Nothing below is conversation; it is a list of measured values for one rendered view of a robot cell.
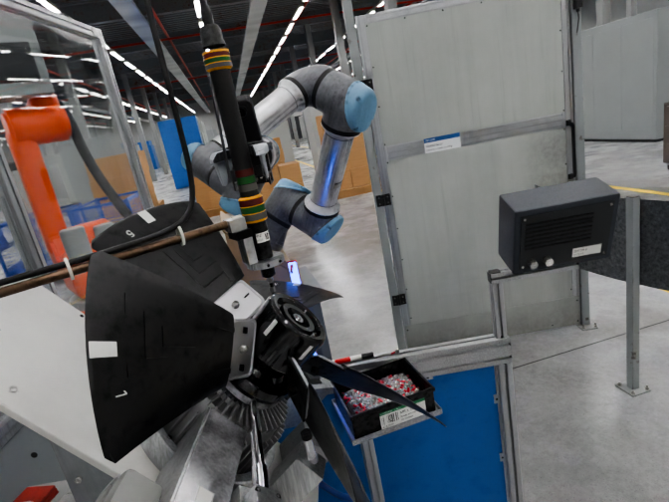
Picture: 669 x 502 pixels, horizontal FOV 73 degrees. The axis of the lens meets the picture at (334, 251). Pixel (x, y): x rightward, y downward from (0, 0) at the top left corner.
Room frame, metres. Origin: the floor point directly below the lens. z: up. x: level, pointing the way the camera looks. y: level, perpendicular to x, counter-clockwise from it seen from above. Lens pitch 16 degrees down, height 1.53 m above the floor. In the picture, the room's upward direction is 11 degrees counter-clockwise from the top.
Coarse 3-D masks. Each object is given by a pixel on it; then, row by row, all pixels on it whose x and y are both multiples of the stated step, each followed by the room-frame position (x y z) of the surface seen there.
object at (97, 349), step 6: (90, 342) 0.44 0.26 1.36; (96, 342) 0.44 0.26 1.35; (102, 342) 0.45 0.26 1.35; (108, 342) 0.45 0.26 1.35; (114, 342) 0.46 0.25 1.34; (90, 348) 0.43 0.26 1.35; (96, 348) 0.44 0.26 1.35; (102, 348) 0.44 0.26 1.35; (108, 348) 0.45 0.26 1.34; (114, 348) 0.46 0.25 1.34; (90, 354) 0.43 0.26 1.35; (96, 354) 0.43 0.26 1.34; (102, 354) 0.44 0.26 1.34; (108, 354) 0.45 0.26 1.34; (114, 354) 0.45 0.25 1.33
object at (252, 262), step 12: (228, 228) 0.77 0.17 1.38; (240, 228) 0.77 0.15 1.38; (240, 240) 0.78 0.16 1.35; (252, 240) 0.78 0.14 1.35; (240, 252) 0.80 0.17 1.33; (252, 252) 0.78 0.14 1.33; (276, 252) 0.82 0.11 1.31; (252, 264) 0.78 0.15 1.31; (264, 264) 0.77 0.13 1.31; (276, 264) 0.78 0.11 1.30
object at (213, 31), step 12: (204, 12) 0.80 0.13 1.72; (204, 24) 0.80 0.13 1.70; (216, 24) 0.80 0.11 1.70; (204, 36) 0.79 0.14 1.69; (216, 36) 0.79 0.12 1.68; (204, 48) 0.81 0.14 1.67; (252, 228) 0.79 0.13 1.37; (264, 228) 0.79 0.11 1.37; (264, 240) 0.79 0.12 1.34; (264, 252) 0.79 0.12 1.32; (264, 276) 0.79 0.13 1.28
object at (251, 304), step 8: (240, 280) 0.77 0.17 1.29; (232, 288) 0.76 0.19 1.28; (240, 288) 0.76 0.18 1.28; (248, 288) 0.76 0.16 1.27; (224, 296) 0.75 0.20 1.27; (232, 296) 0.75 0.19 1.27; (240, 296) 0.75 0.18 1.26; (248, 296) 0.75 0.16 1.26; (256, 296) 0.75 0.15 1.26; (224, 304) 0.74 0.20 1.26; (240, 304) 0.74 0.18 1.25; (248, 304) 0.74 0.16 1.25; (256, 304) 0.74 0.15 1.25; (232, 312) 0.73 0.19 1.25; (240, 312) 0.73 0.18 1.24; (248, 312) 0.73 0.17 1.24
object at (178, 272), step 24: (168, 216) 0.86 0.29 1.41; (192, 216) 0.88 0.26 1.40; (96, 240) 0.77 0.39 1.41; (120, 240) 0.78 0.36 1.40; (192, 240) 0.82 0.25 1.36; (216, 240) 0.83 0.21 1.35; (144, 264) 0.76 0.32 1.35; (168, 264) 0.77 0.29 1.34; (192, 264) 0.78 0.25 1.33; (216, 264) 0.79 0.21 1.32; (192, 288) 0.74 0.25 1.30; (216, 288) 0.75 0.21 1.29
